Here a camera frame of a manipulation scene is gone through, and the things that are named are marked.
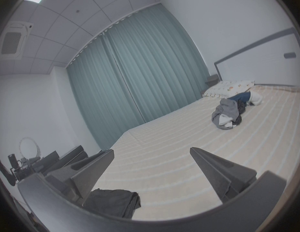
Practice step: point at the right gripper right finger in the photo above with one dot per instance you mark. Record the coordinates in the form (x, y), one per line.
(214, 174)

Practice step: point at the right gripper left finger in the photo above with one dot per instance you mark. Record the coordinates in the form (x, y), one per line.
(92, 171)

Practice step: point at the black T-shirt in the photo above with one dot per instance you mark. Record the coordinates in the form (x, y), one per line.
(111, 200)

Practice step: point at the bed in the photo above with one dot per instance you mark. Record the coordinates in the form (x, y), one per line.
(188, 139)

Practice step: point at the pile of clothes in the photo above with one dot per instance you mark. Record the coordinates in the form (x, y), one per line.
(227, 112)

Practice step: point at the black chest of drawers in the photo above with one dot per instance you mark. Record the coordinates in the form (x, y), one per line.
(67, 157)

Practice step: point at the round white mirror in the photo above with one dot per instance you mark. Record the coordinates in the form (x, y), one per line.
(28, 147)

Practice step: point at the blue-green curtain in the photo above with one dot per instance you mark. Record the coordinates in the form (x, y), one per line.
(159, 64)
(99, 93)

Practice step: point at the white printed pillow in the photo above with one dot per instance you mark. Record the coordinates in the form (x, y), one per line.
(225, 87)

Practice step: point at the grey bedside table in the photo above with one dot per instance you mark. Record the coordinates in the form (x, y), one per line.
(211, 80)

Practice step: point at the white ceiling air conditioner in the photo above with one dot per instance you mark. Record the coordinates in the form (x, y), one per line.
(12, 41)

